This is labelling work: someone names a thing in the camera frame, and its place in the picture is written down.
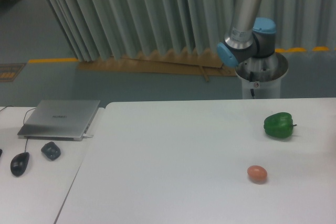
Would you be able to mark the brown egg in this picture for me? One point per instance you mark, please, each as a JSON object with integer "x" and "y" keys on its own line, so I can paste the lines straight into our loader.
{"x": 257, "y": 173}

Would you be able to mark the black earbuds case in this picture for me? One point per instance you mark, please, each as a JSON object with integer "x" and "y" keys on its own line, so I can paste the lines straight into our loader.
{"x": 51, "y": 151}

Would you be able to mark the pale green pleated curtain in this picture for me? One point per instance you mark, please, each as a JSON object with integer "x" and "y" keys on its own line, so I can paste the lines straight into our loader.
{"x": 106, "y": 28}

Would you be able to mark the floor warning sticker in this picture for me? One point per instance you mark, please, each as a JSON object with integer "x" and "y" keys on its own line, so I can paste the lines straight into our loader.
{"x": 10, "y": 71}

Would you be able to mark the black computer mouse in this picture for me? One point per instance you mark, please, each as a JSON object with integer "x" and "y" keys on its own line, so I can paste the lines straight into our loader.
{"x": 19, "y": 164}

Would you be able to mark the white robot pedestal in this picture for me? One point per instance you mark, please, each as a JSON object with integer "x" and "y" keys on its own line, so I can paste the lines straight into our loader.
{"x": 261, "y": 77}

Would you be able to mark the green bell pepper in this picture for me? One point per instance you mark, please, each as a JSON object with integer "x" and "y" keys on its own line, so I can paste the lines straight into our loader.
{"x": 279, "y": 125}

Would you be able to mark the silver closed laptop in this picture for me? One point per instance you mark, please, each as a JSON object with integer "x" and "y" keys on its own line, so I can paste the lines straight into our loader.
{"x": 60, "y": 119}

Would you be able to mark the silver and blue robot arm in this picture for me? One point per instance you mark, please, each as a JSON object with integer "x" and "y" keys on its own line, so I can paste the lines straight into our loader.
{"x": 258, "y": 26}

